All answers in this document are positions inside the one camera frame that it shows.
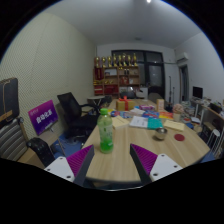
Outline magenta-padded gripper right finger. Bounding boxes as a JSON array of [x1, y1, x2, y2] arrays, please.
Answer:
[[129, 143, 184, 186]]

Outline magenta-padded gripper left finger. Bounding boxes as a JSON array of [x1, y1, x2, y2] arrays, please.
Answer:
[[43, 144, 96, 188]]

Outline green tea drink bottle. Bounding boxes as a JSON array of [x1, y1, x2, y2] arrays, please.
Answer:
[[96, 107, 115, 155]]

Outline small stainless steel cup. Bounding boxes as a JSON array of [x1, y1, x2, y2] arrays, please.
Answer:
[[154, 127, 169, 141]]

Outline flat round red coaster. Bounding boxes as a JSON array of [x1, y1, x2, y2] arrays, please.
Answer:
[[173, 133, 186, 142]]

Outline beige book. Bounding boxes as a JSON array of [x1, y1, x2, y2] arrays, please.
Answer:
[[111, 115, 130, 129], [163, 119, 185, 132]]

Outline teal book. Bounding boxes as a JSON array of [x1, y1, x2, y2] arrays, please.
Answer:
[[147, 118, 164, 130]]

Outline white book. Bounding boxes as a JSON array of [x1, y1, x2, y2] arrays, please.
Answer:
[[129, 115, 149, 129]]

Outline purple sign board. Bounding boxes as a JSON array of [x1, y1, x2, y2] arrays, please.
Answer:
[[27, 99, 59, 136]]

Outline grey striped chair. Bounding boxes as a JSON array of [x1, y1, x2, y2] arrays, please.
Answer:
[[0, 116, 29, 161]]

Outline pink flowers in white pot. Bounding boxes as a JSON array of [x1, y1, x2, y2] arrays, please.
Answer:
[[172, 103, 185, 123]]

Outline black office chair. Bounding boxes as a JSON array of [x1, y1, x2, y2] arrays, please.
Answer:
[[57, 92, 101, 139]]

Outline white round stool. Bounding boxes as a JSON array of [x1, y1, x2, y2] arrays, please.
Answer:
[[207, 128, 222, 156]]

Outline small cardboard box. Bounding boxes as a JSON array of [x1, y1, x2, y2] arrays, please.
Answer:
[[156, 98, 166, 112]]

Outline yellow gift box red ribbon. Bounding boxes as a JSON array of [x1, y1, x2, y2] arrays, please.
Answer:
[[115, 96, 136, 112]]

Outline dark grey chair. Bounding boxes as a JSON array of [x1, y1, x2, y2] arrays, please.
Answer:
[[148, 87, 164, 101]]

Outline long wooden side desk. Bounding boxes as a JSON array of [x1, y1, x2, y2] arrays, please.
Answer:
[[191, 98, 224, 141]]

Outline black tripod stand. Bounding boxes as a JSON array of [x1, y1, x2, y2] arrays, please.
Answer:
[[168, 75, 176, 102]]

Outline black computer monitor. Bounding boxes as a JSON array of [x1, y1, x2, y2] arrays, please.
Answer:
[[192, 86, 204, 99]]

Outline wooden shelf unit with trophies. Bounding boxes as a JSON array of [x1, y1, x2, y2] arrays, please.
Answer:
[[92, 53, 141, 98]]

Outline white wall air conditioner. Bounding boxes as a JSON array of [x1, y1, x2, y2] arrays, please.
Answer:
[[175, 52, 190, 64]]

